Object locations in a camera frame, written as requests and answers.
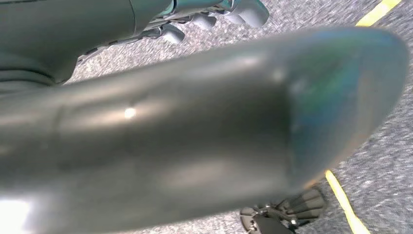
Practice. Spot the black robot foot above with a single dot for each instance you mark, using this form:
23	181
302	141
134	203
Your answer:
300	203

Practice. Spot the yellow floor tape square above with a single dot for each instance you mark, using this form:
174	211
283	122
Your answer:
377	13

